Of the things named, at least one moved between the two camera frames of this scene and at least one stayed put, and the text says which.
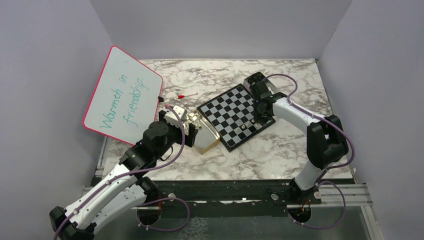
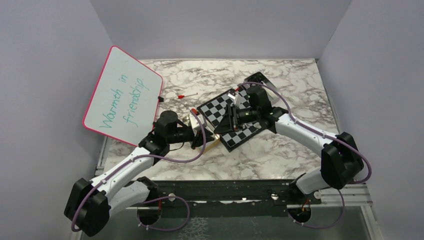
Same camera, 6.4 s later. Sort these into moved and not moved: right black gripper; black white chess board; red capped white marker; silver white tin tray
Moved: right black gripper
Not moved: black white chess board; red capped white marker; silver white tin tray
